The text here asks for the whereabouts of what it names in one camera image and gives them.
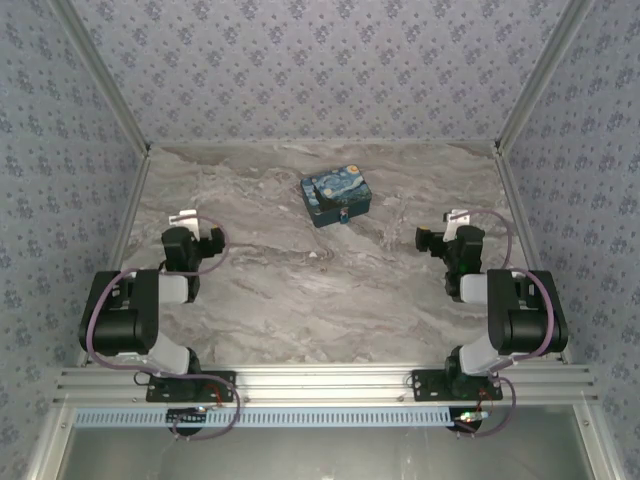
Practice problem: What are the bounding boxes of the starry night tin box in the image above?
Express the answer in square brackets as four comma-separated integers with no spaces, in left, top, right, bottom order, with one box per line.
[300,163,374,230]

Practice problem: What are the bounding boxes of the aluminium corner frame post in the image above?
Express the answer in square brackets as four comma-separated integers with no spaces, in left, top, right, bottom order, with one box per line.
[493,0,597,157]
[49,0,152,157]

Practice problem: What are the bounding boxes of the grey metal sheet panel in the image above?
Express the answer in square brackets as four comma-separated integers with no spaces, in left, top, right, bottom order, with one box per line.
[63,405,597,480]

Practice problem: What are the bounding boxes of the pale blue slotted cable duct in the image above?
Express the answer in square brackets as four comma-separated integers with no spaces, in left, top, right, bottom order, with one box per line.
[73,406,454,429]

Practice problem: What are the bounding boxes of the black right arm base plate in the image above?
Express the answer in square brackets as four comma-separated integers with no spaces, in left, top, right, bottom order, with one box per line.
[411,369,504,403]

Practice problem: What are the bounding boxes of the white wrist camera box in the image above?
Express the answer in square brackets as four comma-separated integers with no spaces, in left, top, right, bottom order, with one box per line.
[168,209,201,241]
[442,208,472,244]

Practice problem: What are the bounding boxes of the black controller board with leds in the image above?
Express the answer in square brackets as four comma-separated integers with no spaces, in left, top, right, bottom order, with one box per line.
[447,407,489,435]

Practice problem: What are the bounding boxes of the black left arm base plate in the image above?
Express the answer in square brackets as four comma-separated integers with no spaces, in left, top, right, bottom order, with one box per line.
[145,370,238,403]

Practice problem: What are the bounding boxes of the aluminium mounting rail beam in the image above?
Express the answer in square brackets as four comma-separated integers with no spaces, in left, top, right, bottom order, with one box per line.
[49,363,599,407]

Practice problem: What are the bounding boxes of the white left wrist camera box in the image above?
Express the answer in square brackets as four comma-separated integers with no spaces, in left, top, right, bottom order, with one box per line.
[168,209,201,241]

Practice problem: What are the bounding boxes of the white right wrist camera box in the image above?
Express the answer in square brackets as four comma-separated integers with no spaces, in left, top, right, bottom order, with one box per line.
[442,208,472,244]

